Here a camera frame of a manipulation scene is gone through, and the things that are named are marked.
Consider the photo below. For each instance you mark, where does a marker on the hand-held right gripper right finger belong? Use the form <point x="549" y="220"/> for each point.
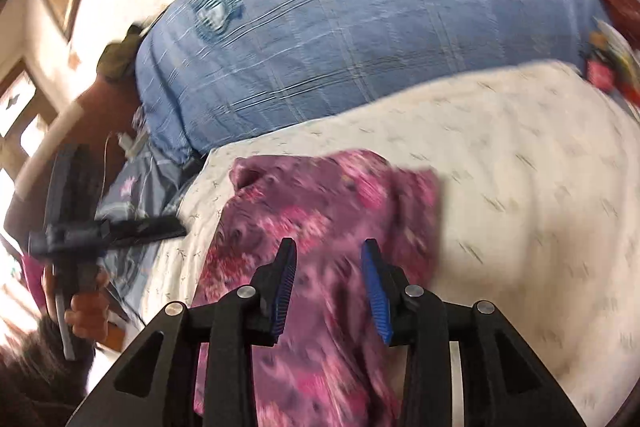
<point x="377" y="297"/>

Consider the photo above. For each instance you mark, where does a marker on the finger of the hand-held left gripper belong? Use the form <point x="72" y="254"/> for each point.
<point x="145" y="231"/>

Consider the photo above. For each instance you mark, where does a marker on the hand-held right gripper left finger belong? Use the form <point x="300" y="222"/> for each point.
<point x="285" y="297"/>

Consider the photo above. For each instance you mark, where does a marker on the pink floral garment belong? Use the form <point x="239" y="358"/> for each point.
<point x="325" y="217"/>

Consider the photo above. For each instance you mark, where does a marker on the person's left hand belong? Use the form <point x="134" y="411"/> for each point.
<point x="87" y="313"/>

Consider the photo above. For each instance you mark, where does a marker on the grey-blue floral cloth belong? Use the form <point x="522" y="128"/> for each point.
<point x="135" y="187"/>

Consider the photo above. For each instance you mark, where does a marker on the bright pink cloth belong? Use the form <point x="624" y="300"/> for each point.
<point x="32" y="278"/>

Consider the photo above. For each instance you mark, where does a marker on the brown curved wooden board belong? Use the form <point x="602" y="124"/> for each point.
<point x="110" y="107"/>

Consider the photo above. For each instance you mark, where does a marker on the white patterned bed sheet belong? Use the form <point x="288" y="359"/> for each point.
<point x="525" y="207"/>

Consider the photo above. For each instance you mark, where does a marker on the olive green cloth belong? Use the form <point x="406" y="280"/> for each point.
<point x="117" y="57"/>

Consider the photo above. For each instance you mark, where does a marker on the blue plaid pillow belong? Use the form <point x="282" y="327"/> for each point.
<point x="375" y="32"/>

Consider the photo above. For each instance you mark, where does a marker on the red and yellow object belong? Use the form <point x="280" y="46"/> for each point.
<point x="600" y="74"/>

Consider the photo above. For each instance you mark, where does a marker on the wooden window frame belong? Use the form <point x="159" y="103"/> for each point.
<point x="20" y="117"/>

